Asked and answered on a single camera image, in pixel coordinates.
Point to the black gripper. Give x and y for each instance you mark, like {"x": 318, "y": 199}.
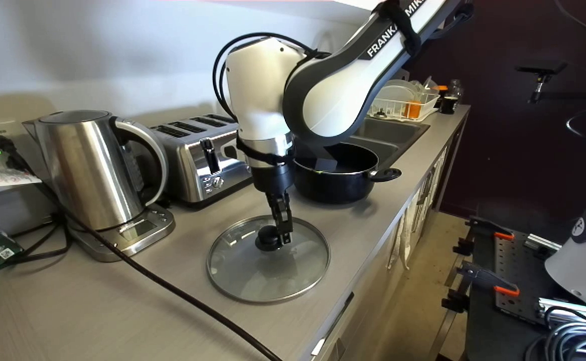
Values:
{"x": 276, "y": 179}

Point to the glass pot lid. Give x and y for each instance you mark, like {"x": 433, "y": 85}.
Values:
{"x": 244, "y": 269}

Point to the black cooking pot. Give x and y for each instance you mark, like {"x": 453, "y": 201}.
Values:
{"x": 339, "y": 173}

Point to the stainless four-slot toaster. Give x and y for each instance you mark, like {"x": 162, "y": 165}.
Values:
{"x": 203, "y": 163}

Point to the stainless double sink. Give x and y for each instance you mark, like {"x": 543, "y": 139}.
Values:
{"x": 388, "y": 139}

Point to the dish drying rack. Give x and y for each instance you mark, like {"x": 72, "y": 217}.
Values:
{"x": 406, "y": 101}

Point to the stainless electric kettle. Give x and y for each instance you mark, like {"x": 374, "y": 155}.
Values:
{"x": 110, "y": 173}

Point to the black clamp orange tip rear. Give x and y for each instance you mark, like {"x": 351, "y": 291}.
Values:
{"x": 480, "y": 231}

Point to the black clamp orange tip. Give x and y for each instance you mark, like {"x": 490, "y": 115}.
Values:
{"x": 475, "y": 276}
{"x": 480, "y": 231}

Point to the black clamp orange tip front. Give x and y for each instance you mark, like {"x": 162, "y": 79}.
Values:
{"x": 475, "y": 276}

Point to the black perforated robot table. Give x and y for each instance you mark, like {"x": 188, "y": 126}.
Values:
{"x": 518, "y": 314}

